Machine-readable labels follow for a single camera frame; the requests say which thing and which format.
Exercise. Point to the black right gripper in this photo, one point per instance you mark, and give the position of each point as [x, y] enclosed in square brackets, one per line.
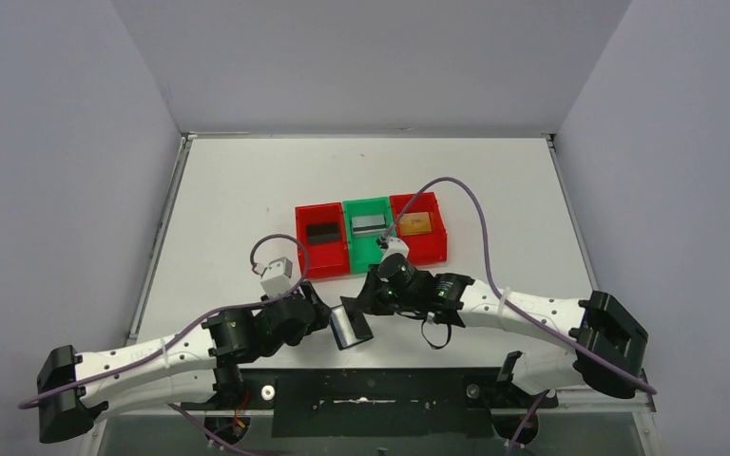
[373, 292]

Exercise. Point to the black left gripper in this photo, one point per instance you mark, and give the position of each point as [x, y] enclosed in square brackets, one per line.
[314, 304]

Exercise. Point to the black leather card holder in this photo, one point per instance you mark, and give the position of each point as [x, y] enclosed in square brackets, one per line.
[347, 335]

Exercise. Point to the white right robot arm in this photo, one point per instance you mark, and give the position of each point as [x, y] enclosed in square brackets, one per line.
[596, 341]

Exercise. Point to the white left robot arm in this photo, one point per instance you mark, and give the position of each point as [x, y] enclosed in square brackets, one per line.
[75, 390]

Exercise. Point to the black card in bin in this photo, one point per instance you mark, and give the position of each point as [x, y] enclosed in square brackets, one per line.
[323, 233]

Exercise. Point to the silver card in bin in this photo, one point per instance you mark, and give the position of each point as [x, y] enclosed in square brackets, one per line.
[368, 225]

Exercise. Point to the gold card in bin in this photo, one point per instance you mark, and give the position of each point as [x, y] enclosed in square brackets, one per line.
[414, 224]

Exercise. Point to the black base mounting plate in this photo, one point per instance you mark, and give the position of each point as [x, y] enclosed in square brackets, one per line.
[404, 421]

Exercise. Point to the left red plastic bin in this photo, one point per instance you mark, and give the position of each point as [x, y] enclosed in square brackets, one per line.
[326, 260]

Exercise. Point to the red plastic bin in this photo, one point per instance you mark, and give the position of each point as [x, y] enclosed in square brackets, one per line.
[326, 260]
[432, 248]

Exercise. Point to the green plastic bin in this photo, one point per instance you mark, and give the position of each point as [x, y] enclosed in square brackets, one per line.
[364, 251]

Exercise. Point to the right red plastic bin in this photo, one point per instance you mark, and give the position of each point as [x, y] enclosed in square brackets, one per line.
[432, 248]

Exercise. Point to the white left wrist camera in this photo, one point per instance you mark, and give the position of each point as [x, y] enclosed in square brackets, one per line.
[275, 277]

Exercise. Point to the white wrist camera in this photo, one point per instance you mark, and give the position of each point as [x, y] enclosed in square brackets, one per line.
[275, 277]
[394, 245]

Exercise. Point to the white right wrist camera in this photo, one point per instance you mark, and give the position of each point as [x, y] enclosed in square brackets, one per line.
[394, 245]

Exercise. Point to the aluminium frame rail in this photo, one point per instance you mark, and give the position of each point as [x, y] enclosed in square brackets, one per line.
[268, 391]

